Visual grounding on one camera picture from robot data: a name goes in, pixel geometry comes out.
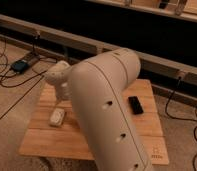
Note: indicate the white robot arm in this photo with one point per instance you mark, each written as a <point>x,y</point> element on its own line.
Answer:
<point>94,86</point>

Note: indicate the white rectangular eraser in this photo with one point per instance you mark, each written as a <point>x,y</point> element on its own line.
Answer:
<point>57,117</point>

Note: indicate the black eraser block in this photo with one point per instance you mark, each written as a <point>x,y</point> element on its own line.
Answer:
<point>135,105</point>

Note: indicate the wooden board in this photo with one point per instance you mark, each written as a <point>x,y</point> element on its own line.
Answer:
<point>67,141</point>

